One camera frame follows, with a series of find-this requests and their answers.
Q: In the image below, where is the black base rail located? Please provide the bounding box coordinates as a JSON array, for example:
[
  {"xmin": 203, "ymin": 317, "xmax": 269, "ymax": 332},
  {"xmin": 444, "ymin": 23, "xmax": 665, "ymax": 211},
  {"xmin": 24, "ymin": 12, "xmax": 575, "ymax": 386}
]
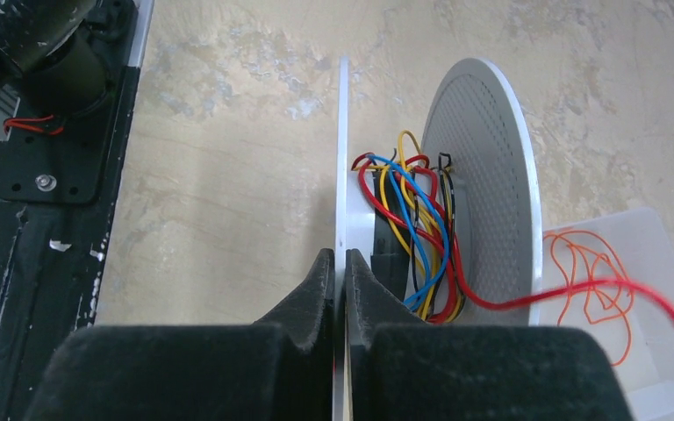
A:
[{"xmin": 0, "ymin": 1, "xmax": 154, "ymax": 420}]

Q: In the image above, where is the yellow wire on spool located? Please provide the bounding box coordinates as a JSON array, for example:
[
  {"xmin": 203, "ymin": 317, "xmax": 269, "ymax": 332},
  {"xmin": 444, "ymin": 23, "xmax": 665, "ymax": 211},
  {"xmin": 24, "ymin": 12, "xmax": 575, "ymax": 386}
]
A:
[{"xmin": 360, "ymin": 130, "xmax": 466, "ymax": 321}]

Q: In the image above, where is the red wire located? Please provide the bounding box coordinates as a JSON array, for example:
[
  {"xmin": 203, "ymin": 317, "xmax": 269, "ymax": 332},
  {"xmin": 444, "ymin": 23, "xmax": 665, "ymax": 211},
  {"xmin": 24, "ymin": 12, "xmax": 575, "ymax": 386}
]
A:
[{"xmin": 350, "ymin": 152, "xmax": 674, "ymax": 376}]

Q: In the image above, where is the black wire on spool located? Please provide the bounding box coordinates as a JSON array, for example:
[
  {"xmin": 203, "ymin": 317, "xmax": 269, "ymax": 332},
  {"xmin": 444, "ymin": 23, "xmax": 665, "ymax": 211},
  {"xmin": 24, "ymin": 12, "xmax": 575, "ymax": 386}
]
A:
[{"xmin": 391, "ymin": 147, "xmax": 460, "ymax": 303}]

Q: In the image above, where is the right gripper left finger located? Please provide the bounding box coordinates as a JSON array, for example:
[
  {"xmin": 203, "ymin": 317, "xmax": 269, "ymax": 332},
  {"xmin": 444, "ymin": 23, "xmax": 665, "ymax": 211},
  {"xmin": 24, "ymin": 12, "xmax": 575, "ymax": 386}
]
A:
[{"xmin": 25, "ymin": 249, "xmax": 334, "ymax": 420}]

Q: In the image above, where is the translucent plastic divided tray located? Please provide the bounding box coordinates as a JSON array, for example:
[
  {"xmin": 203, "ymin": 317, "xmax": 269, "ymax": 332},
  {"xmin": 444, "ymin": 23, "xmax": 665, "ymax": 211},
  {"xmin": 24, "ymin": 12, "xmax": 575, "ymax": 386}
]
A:
[{"xmin": 530, "ymin": 208, "xmax": 674, "ymax": 420}]

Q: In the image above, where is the orange wire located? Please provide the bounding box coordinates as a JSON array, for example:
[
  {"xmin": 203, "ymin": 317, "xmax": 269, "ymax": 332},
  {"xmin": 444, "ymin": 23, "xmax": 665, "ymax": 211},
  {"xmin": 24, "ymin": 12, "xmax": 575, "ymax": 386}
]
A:
[{"xmin": 542, "ymin": 229, "xmax": 635, "ymax": 367}]

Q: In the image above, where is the grey plastic cable spool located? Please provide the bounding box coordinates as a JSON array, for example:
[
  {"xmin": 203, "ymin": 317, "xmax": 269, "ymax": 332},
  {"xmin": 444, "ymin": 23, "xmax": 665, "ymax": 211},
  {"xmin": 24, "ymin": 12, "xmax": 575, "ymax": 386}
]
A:
[{"xmin": 333, "ymin": 58, "xmax": 542, "ymax": 420}]

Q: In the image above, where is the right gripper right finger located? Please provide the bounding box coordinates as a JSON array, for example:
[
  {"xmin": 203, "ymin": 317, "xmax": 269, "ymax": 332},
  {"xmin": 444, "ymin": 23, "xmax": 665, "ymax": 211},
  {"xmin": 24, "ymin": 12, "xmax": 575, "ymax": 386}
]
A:
[{"xmin": 345, "ymin": 249, "xmax": 632, "ymax": 420}]

